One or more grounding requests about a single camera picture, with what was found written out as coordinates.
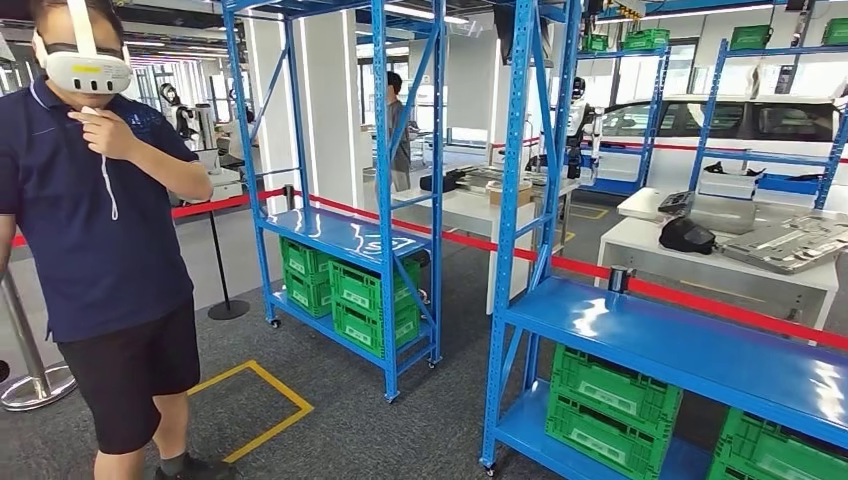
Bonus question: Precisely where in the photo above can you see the red barrier belt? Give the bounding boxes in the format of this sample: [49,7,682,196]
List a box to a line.
[490,137,848,164]
[11,187,848,352]

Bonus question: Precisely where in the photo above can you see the chrome stanchion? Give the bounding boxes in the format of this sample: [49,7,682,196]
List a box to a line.
[0,268,77,413]

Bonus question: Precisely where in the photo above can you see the person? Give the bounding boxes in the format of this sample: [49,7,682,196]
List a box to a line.
[386,71,420,193]
[0,0,240,480]

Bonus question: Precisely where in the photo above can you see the black plastic tray part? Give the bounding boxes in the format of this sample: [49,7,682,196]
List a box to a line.
[657,190,696,217]

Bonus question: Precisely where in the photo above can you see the white VR headset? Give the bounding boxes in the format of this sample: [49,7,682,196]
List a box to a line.
[33,0,134,95]

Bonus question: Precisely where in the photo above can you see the silver black humanoid robot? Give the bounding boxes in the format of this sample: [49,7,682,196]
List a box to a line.
[564,76,604,187]
[157,82,200,150]

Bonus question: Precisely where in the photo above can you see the brown cardboard box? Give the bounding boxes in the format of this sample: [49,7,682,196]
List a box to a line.
[488,182,535,208]

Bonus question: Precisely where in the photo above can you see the black car trim part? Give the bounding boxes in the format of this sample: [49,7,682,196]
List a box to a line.
[703,162,766,178]

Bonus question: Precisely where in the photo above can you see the black zipped case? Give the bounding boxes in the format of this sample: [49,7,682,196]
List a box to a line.
[419,170,467,193]

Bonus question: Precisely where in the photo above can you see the white plastic bin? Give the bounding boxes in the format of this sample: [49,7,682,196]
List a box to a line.
[698,170,760,200]

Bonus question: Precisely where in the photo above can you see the white car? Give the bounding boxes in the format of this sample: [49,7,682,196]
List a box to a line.
[582,94,848,200]

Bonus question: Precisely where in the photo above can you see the thin black stanchion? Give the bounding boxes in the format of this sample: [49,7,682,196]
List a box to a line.
[207,210,252,322]

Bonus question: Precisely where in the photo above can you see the grey stamped metal panel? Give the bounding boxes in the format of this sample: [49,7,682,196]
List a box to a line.
[460,165,531,189]
[718,211,848,276]

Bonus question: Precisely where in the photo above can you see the white panel desk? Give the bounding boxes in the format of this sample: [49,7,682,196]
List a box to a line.
[594,215,841,333]
[390,185,538,316]

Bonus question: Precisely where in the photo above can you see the black hanging monitor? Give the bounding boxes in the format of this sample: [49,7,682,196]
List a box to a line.
[493,3,531,68]

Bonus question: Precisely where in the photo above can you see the blue metal shelf rack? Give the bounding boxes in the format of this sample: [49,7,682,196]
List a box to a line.
[480,0,848,480]
[576,46,672,197]
[221,0,446,403]
[688,39,848,210]

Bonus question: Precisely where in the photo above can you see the white bin blue lid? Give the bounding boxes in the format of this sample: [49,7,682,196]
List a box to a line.
[758,173,826,197]

